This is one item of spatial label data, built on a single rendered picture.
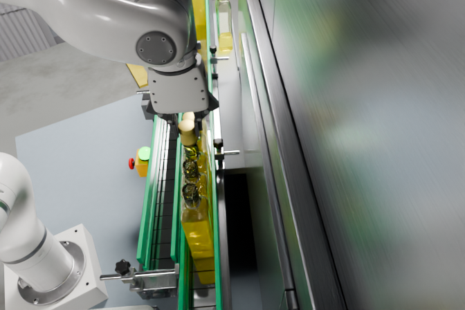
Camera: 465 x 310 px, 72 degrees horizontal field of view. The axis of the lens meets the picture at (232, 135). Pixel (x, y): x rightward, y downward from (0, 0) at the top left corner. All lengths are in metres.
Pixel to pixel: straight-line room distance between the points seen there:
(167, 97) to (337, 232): 0.39
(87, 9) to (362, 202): 0.33
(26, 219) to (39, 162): 0.68
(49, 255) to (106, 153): 0.60
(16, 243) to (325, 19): 0.86
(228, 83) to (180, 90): 0.69
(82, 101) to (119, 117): 1.46
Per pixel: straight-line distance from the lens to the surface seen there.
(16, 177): 0.90
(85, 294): 1.11
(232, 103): 1.14
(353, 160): 0.21
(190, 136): 0.64
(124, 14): 0.39
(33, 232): 0.96
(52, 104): 3.18
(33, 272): 1.04
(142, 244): 0.78
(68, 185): 1.46
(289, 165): 0.32
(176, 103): 0.57
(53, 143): 1.65
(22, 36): 3.91
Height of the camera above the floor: 1.82
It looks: 48 degrees down
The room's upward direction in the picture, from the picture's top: 3 degrees counter-clockwise
